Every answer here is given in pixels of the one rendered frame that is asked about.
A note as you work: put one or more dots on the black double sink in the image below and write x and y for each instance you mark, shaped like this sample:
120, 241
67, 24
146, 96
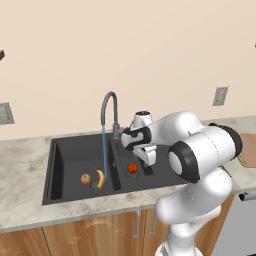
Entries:
73, 156

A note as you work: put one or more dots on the pale tan peach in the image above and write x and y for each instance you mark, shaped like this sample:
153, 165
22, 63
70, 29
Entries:
85, 179

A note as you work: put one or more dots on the grey dishwasher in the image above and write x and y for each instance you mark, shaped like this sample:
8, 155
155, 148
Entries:
238, 230

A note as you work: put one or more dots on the red apple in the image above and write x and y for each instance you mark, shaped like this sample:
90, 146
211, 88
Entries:
132, 168

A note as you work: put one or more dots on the brown wooden cutting board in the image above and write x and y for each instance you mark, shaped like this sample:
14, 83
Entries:
249, 151

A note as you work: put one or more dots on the grey wall outlet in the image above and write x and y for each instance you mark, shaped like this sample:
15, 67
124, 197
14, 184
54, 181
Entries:
6, 113
220, 96

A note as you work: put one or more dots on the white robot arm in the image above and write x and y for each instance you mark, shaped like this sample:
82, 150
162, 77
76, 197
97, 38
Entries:
200, 156

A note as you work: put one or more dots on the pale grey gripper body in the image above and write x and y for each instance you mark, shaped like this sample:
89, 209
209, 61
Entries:
147, 154

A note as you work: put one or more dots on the blue water stream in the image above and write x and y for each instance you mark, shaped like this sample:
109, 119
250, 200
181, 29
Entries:
104, 150

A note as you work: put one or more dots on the grey arched sink faucet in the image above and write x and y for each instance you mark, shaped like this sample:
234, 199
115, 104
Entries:
115, 113

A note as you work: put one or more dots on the yellow banana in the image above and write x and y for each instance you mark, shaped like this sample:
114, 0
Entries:
100, 179

